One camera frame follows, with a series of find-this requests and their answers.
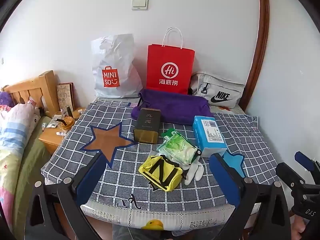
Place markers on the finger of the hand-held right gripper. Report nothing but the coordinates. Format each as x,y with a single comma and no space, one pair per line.
305,164
290,176

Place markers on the patterned picture book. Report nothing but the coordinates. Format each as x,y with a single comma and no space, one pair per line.
64,96

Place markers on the green bed sheet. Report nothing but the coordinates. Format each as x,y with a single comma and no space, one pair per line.
32,160

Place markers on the purple fabric tray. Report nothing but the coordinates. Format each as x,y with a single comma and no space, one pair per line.
180,107

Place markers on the white plastic shopping bag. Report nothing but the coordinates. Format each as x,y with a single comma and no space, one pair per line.
112,62

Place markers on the colourful quilt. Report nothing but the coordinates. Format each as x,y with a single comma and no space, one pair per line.
15,135

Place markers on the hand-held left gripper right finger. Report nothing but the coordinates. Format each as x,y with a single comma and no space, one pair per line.
225,182

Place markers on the white duck print table cover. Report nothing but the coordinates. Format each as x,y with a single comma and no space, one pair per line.
125,215

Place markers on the purple plush toy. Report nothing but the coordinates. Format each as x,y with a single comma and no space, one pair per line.
6,99

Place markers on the grey checked tablecloth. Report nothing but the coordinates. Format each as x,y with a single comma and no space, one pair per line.
125,180

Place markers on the wooden nightstand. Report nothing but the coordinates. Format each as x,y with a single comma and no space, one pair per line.
51,140

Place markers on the wooden headboard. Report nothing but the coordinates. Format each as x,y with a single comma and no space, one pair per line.
37,87

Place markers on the yellow mesh pouch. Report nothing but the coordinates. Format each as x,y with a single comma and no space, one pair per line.
160,172

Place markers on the blue tissue pack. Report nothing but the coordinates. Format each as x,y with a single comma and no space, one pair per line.
210,135

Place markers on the person's right hand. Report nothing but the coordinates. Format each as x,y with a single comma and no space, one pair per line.
299,228

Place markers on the dark green sachet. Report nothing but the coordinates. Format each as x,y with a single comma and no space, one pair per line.
168,133

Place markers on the light green wipes packet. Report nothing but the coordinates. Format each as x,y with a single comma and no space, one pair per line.
178,148

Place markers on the red paper bag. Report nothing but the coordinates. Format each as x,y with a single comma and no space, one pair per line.
170,65

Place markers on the amber glass cup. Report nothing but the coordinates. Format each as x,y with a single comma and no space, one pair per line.
66,123

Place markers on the white light switch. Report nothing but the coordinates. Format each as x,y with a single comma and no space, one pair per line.
140,3

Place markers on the grey waist bag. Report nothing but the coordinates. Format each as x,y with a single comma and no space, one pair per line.
217,90

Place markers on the brown wooden door frame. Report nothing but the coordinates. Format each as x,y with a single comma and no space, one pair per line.
261,42

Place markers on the white glove green cuff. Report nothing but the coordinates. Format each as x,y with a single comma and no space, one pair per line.
193,173

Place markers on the dark tea tin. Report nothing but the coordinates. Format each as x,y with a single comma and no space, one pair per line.
146,122

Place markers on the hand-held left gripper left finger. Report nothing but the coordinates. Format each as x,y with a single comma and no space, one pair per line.
87,182

